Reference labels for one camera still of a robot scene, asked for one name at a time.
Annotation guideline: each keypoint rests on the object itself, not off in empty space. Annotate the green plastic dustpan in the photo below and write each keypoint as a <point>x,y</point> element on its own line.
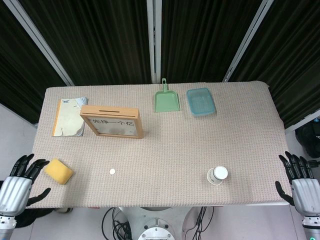
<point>166,102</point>

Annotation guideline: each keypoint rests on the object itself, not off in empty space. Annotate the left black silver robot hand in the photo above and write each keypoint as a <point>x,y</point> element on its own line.
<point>16,192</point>

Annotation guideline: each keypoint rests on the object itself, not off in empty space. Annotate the white paper cup blue print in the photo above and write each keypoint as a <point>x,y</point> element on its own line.
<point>220,173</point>

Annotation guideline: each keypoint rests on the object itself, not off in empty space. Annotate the clear container with blue lid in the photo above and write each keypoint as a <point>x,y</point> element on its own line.
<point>201,102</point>

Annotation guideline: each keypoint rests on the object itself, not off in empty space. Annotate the wooden frame money box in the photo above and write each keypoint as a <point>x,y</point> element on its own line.
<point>110,112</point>

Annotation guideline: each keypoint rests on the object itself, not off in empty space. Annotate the black curtain panel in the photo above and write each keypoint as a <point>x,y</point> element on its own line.
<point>17,75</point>
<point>200,37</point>
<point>292,62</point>
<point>95,37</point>

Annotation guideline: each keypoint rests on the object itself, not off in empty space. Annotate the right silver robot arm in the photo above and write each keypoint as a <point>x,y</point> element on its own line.
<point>312,228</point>

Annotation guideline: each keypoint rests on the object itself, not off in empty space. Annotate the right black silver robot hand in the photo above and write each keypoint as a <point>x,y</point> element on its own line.
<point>306,195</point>

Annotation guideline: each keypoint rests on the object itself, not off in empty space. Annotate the black equipment bag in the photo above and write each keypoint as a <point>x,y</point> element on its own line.
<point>308,140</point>

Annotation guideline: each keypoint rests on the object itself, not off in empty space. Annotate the beige woven tablecloth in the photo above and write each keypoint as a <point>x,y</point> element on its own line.
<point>162,150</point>

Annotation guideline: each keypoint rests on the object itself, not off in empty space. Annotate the white grey robot torso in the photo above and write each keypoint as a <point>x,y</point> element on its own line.
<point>155,220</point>

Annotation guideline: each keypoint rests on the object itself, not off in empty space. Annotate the yellow sponge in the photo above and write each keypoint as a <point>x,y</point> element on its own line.
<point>58,171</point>

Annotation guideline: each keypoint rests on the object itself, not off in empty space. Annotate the white metal frame post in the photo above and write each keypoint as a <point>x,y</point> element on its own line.
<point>40,40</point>
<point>154,37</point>
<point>250,40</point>

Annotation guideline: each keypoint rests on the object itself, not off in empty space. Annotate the silver coin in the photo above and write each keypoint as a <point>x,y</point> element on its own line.
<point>112,171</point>

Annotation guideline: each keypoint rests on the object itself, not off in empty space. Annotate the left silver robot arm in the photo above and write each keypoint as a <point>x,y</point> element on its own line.
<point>6,227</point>

